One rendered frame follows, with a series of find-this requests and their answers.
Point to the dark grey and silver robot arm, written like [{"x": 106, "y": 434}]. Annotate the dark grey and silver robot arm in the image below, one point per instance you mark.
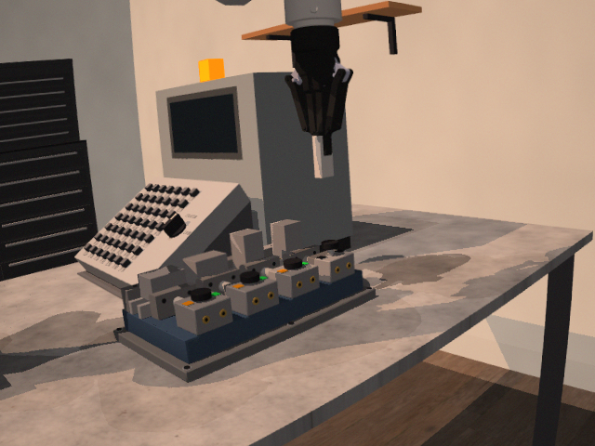
[{"x": 303, "y": 13}]

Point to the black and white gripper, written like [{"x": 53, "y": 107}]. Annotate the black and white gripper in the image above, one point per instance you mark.
[{"x": 319, "y": 44}]

